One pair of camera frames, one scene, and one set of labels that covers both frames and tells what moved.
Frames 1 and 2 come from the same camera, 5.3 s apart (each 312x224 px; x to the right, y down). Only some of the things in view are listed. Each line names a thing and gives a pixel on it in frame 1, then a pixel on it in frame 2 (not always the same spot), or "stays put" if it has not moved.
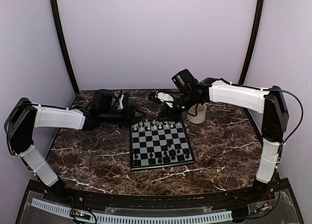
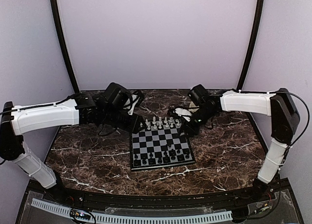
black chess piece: [137, 162] stays put
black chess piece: [151, 161] stays put
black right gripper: [173, 117] → [191, 130]
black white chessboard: [158, 143] stays put
